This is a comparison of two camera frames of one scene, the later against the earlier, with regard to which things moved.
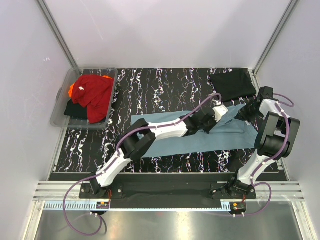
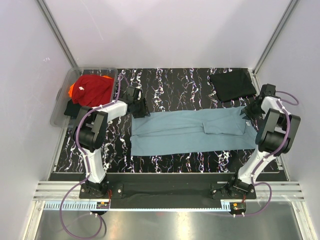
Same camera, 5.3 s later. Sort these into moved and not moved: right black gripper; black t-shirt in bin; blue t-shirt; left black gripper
Moved: left black gripper
Not moved: right black gripper; black t-shirt in bin; blue t-shirt
